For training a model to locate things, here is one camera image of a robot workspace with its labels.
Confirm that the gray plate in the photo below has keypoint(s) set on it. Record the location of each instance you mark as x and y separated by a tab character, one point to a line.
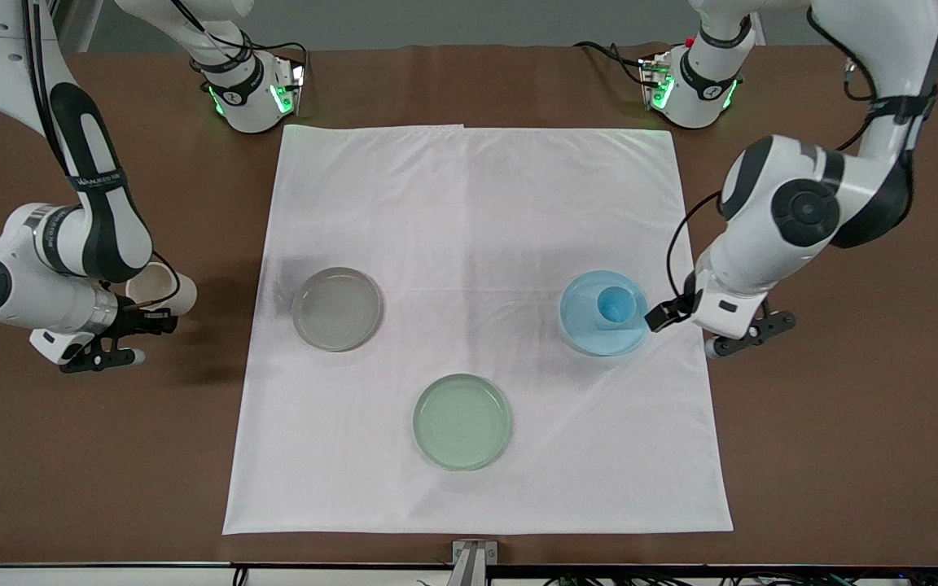
337	309

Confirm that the grey metal bracket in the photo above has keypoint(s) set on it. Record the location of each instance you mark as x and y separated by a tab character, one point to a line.
473	561

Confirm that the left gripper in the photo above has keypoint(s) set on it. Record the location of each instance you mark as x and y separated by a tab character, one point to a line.
661	315

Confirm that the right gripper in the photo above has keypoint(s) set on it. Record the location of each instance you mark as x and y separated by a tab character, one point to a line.
137	317

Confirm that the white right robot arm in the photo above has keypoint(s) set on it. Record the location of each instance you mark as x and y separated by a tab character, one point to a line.
103	212

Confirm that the green plate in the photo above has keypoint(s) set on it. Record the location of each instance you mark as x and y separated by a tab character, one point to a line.
462	422

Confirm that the blue plate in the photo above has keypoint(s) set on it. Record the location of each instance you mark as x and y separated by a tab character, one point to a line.
583	325

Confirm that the blue cup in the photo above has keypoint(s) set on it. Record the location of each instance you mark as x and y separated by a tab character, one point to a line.
615	306

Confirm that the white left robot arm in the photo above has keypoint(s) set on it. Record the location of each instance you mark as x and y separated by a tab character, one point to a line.
803	212

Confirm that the white cloth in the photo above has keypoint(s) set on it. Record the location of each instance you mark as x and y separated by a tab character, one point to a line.
477	212

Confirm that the white mug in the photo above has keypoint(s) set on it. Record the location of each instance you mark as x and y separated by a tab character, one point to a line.
177	295

